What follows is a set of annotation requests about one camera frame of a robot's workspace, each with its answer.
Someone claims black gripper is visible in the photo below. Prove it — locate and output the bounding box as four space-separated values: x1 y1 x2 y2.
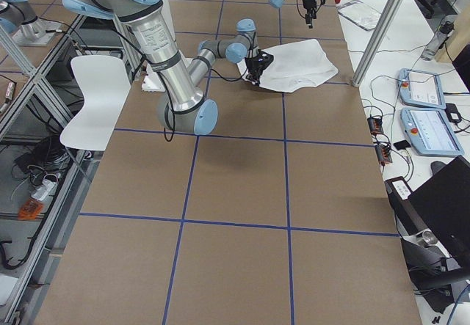
245 56 266 86
302 0 317 29

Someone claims white long-sleeve printed shirt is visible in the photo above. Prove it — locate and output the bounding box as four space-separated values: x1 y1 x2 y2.
259 39 338 93

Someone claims silver-edged plastic document bag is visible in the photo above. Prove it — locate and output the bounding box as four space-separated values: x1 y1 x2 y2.
338 0 381 31

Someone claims white central mounting column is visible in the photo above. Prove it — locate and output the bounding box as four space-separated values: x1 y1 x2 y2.
139 0 193 101

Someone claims upper black orange connector box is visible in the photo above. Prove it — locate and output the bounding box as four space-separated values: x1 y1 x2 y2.
367 117 384 135

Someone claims black orange connector box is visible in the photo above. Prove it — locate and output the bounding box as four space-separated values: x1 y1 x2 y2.
375 143 393 167
367 117 384 135

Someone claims upper blue teach pendant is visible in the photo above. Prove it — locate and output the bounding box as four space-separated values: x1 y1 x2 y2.
397 68 446 109

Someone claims blue teach pendant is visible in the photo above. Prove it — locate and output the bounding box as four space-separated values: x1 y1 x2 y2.
400 107 465 157
397 68 446 109

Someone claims white plastic chair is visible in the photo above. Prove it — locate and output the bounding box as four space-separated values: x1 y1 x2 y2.
60 54 131 151

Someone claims lower black orange connector box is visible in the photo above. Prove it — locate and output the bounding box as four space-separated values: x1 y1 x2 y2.
375 143 393 167

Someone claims lower blue teach pendant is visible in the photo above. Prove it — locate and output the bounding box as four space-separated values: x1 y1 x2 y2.
400 107 465 157

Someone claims black box with white label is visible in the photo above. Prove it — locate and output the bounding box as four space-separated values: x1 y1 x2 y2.
384 176 413 209

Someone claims black laptop computer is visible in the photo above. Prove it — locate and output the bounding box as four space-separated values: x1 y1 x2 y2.
409 156 469 266

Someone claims white power strip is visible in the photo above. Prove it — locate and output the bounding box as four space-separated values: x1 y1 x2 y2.
31 178 57 201

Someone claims orange device under table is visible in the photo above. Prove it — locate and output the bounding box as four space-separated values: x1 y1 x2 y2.
18 199 44 221

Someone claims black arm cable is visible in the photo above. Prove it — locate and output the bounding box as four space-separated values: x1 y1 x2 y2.
293 0 308 21
117 27 258 143

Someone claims aluminium frame post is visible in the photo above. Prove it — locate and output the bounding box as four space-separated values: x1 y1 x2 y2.
352 0 402 87

